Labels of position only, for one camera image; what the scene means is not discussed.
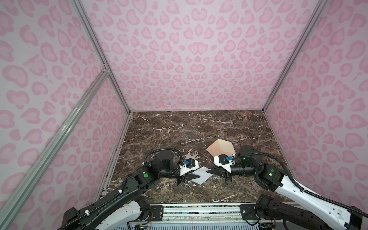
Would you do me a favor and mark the pink red-bordered letter card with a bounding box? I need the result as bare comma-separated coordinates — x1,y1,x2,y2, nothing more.
191,167,213,185

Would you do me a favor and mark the peach paper envelope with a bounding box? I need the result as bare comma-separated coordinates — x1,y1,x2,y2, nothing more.
206,139,236,157

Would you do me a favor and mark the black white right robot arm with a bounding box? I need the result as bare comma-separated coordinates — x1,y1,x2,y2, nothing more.
207,144,368,230

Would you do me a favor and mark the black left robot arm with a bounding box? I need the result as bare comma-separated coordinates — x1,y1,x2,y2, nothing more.
59,148,199,230

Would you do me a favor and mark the left diagonal aluminium strut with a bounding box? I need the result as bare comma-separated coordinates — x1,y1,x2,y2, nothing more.
1,70,109,230

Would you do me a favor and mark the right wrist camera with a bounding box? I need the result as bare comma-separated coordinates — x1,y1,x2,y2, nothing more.
214,154,235,173

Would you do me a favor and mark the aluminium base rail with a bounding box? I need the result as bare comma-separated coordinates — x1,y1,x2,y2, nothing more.
77,203,328,230

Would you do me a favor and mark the right corner aluminium post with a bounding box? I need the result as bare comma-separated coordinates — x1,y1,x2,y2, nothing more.
262,0,330,114

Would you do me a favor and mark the corner aluminium post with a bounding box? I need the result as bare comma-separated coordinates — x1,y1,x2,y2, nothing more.
262,0,330,114
70,0,131,115

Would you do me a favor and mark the left corner aluminium post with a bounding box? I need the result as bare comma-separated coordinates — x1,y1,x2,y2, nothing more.
70,0,131,115

